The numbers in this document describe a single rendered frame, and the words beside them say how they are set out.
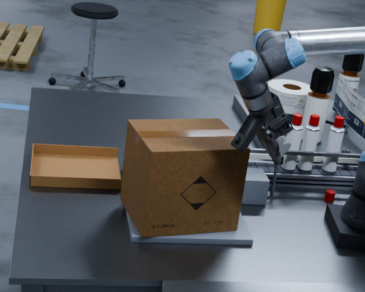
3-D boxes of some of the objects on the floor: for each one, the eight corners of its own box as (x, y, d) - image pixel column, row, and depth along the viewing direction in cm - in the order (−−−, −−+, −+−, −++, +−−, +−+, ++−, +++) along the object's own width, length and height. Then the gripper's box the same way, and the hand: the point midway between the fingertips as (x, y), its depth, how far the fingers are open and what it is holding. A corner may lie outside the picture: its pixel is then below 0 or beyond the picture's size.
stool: (127, 81, 611) (134, 3, 585) (117, 106, 553) (125, 20, 527) (56, 73, 611) (61, -7, 585) (39, 96, 553) (43, 10, 527)
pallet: (26, 75, 594) (26, 62, 590) (-77, 65, 589) (-77, 51, 585) (48, 37, 709) (49, 26, 705) (-37, 28, 704) (-37, 17, 700)
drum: (283, 39, 821) (292, -12, 799) (251, 35, 820) (259, -16, 798) (279, 31, 856) (288, -18, 834) (249, 27, 854) (256, -22, 832)
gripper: (283, 98, 193) (306, 156, 205) (265, 87, 200) (287, 144, 212) (258, 116, 191) (282, 174, 203) (240, 104, 198) (264, 160, 210)
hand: (276, 161), depth 206 cm, fingers closed
